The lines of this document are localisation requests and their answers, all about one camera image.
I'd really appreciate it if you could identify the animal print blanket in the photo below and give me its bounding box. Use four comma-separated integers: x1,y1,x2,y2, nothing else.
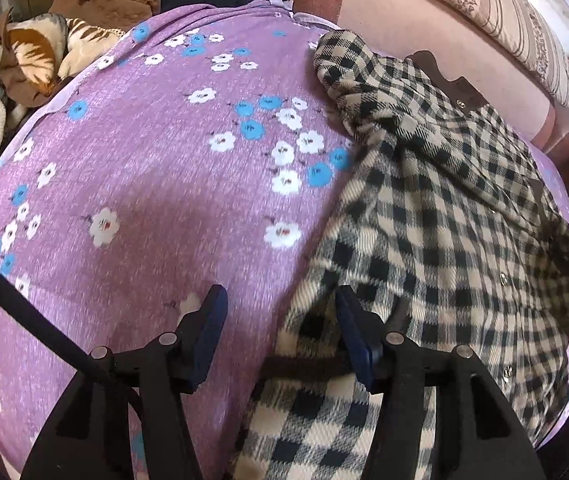
0,12,132,181

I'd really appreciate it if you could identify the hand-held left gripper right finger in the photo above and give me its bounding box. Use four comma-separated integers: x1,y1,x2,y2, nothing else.
335,286,547,480

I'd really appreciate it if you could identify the purple floral bedsheet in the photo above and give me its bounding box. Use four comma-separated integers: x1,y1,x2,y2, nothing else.
0,0,569,480

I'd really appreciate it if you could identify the pink sofa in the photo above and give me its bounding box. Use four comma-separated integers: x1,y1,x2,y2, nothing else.
289,0,569,161

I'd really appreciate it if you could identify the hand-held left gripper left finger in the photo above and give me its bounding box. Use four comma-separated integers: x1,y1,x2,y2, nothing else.
19,285,229,480

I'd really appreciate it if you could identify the black and cream checkered coat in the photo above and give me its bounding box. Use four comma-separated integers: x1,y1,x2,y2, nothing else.
234,30,569,480

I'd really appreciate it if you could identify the striped beige cushion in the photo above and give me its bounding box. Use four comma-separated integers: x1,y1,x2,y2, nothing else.
359,0,569,108

